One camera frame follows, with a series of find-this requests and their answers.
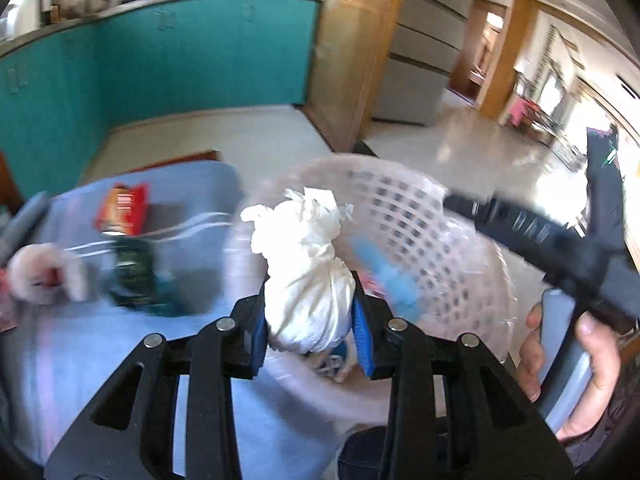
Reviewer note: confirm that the light blue wrapper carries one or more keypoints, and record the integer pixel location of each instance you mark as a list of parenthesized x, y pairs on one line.
[(392, 277)]

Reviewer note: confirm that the teal kitchen cabinets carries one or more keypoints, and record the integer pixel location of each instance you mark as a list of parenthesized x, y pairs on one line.
[(200, 60)]

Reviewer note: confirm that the pink cloth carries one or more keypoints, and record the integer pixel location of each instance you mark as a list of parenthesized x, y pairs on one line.
[(520, 111)]

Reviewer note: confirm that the red snack packet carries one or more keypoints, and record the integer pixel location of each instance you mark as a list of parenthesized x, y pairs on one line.
[(122, 210)]

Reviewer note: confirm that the person's right hand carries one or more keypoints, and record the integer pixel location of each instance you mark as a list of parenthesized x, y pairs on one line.
[(602, 360)]

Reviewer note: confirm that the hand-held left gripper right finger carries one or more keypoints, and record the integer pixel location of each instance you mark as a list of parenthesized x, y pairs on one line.
[(361, 345)]

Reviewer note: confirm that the white plastic mesh basket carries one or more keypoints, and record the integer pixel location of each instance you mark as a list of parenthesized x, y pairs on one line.
[(425, 200)]

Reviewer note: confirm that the wooden doorway frame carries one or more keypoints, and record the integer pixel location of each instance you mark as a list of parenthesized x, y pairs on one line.
[(505, 50)]

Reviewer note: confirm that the wooden partition with glass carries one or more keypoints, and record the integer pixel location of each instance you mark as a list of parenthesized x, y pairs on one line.
[(350, 60)]

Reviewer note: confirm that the dark green snack packet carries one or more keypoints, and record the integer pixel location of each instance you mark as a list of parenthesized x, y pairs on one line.
[(132, 265)]

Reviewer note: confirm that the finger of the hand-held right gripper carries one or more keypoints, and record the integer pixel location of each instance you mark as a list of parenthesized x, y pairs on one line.
[(510, 225)]

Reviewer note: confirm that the person's dark trousers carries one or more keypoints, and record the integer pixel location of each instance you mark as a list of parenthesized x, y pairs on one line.
[(365, 452)]

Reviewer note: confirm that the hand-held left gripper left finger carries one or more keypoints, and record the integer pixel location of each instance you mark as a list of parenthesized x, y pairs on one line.
[(257, 345)]

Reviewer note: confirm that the blue striped tablecloth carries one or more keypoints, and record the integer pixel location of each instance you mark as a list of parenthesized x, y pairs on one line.
[(100, 360)]

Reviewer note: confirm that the white plastic bag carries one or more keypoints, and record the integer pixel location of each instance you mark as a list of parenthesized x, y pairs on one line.
[(305, 285)]

